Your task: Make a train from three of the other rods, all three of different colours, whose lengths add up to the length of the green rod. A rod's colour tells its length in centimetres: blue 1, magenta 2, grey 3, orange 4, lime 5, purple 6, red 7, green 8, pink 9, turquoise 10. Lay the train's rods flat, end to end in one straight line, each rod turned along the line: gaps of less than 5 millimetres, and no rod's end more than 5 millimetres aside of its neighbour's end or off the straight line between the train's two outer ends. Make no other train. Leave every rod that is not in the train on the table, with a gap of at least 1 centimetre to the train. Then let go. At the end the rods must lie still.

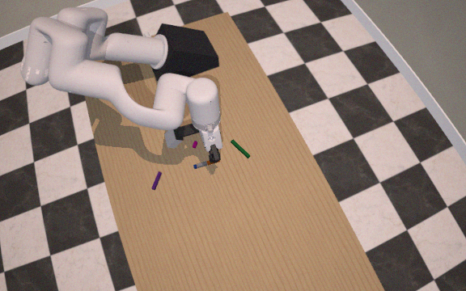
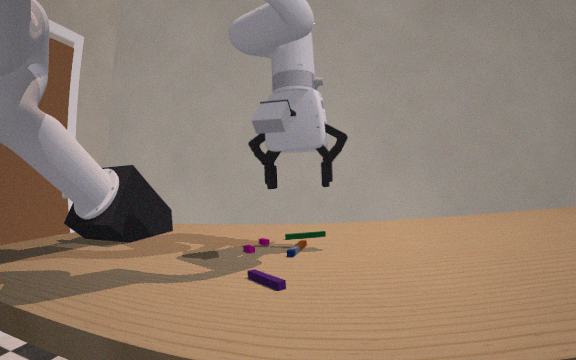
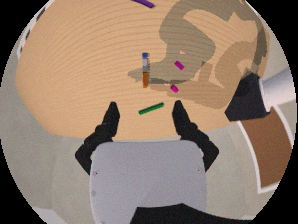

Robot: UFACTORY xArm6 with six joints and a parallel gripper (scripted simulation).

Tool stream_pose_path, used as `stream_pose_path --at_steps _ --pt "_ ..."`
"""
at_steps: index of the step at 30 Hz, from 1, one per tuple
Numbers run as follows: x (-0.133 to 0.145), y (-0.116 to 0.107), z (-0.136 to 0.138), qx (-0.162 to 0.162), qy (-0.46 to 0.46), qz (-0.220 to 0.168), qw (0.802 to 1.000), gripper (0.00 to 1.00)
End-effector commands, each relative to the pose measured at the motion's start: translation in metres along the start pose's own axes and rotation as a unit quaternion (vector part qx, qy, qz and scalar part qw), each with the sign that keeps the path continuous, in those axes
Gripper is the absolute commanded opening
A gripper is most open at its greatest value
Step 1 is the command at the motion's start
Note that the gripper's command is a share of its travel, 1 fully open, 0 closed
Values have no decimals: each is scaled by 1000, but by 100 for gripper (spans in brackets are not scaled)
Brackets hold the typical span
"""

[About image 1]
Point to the dark green rod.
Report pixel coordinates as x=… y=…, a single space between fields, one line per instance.
x=240 y=149

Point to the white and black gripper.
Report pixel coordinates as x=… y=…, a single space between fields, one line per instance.
x=212 y=142

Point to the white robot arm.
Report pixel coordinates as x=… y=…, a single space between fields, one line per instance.
x=73 y=67

